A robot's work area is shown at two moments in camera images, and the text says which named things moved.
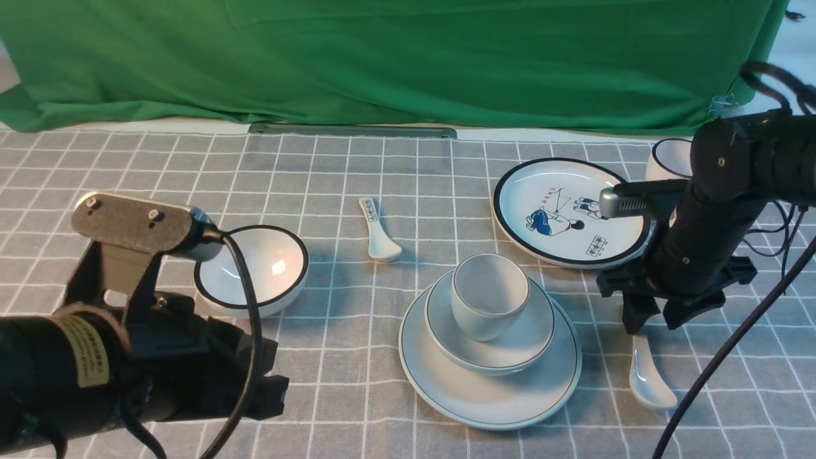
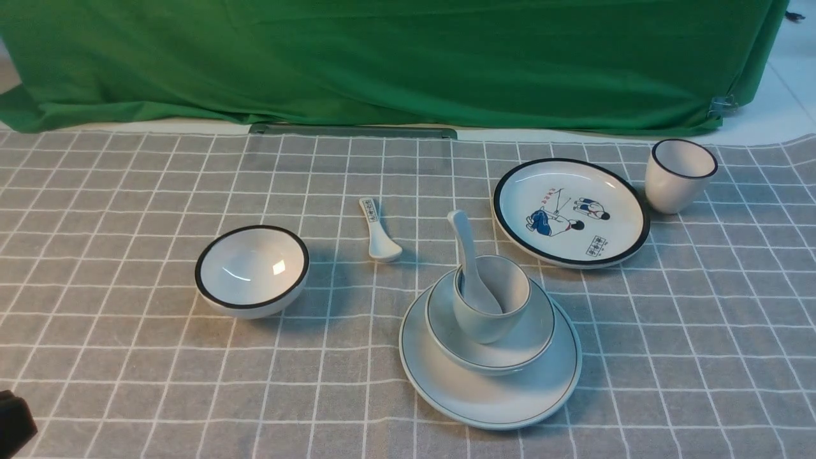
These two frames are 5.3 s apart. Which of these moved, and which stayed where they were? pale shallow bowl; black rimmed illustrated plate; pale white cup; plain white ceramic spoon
Moved: plain white ceramic spoon
Stayed: black rimmed illustrated plate; pale shallow bowl; pale white cup
